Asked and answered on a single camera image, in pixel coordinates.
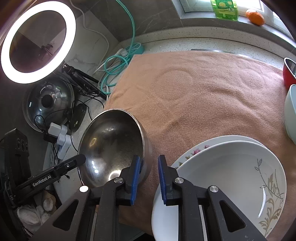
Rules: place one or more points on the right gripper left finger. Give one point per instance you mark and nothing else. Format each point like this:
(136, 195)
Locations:
(120, 191)

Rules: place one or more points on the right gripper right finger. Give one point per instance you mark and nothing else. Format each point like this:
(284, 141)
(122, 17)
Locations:
(181, 192)

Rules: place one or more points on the large steel bowl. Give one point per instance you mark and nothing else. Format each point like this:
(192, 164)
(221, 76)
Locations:
(109, 144)

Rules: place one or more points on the white plate beige leaves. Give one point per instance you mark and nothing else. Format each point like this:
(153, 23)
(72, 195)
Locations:
(245, 192)

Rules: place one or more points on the light blue ceramic bowl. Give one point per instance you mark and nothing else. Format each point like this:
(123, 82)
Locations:
(290, 113)

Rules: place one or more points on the red steel bowl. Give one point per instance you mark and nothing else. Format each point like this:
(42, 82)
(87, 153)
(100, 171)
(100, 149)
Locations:
(289, 69)

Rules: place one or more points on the white gloved left hand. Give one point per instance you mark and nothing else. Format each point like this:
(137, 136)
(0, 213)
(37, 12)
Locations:
(32, 218)

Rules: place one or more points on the white power adapter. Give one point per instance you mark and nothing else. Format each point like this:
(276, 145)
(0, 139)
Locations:
(63, 139)

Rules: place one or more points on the glass pot lid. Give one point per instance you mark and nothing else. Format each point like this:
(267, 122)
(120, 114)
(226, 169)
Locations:
(46, 101)

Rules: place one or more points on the pink towel mat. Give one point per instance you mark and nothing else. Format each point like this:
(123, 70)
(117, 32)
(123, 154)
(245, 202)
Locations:
(184, 98)

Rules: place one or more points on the black tripod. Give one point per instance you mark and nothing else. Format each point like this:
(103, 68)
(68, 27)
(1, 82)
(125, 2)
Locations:
(84, 80)

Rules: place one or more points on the green dish soap bottle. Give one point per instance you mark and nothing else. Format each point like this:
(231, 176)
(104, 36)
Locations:
(225, 9)

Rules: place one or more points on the orange tangerine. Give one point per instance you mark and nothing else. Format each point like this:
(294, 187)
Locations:
(255, 17)

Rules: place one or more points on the white ring light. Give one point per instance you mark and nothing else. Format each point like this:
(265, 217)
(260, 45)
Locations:
(38, 42)

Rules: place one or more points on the white window frame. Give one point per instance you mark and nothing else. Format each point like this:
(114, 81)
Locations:
(238, 8)

